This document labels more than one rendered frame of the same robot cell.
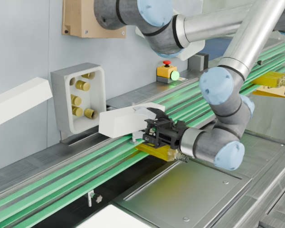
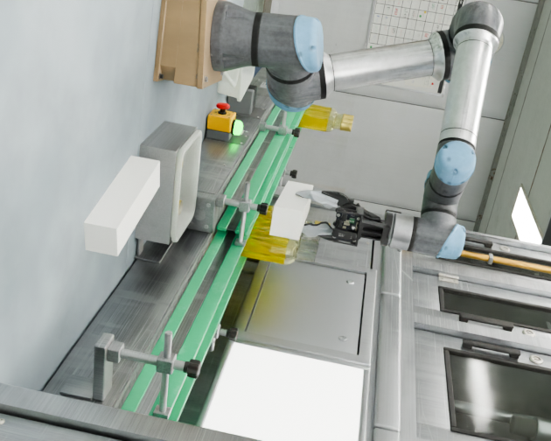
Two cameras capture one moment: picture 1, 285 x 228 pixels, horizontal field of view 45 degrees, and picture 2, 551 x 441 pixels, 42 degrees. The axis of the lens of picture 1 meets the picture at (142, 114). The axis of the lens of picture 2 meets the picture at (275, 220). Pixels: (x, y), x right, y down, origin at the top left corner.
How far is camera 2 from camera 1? 90 cm
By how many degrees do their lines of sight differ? 32
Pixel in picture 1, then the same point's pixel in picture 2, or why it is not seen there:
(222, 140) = (446, 224)
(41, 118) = not seen: hidden behind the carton
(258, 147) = not seen: hidden behind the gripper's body
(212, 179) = (331, 281)
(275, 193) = (408, 285)
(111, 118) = (298, 212)
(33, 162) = (136, 297)
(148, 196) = (271, 319)
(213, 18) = (375, 61)
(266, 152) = not seen: hidden behind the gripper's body
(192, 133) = (405, 220)
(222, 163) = (450, 251)
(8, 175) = (122, 323)
